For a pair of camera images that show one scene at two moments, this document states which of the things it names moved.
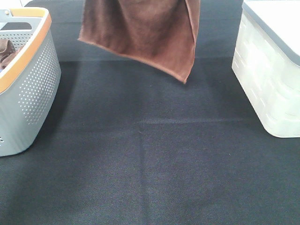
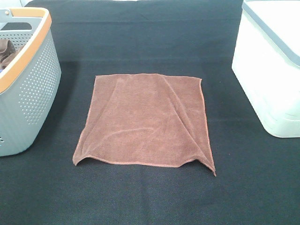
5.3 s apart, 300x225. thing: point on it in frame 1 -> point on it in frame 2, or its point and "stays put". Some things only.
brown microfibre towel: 163,33 -> 148,119
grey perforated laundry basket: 30,85 stays put
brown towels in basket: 7,52 stays put
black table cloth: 130,143 stays put
